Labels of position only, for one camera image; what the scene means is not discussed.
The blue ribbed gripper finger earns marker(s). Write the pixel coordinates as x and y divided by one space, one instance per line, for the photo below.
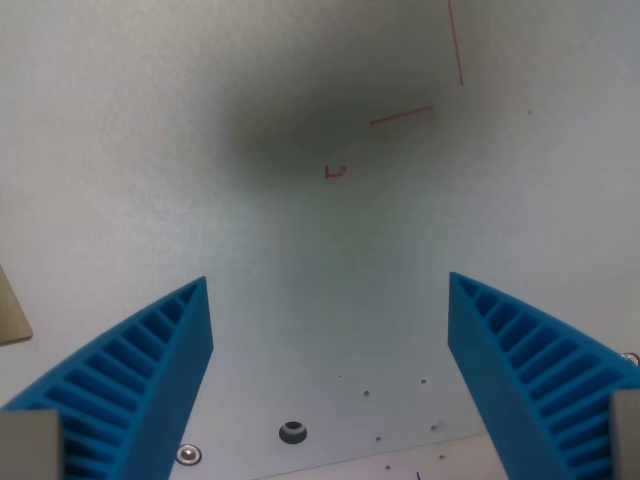
525 380
145 380

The silver screw with washer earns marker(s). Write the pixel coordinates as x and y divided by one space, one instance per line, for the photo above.
188 454
631 358

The beige flat block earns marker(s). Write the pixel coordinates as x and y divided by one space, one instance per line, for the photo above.
11 312

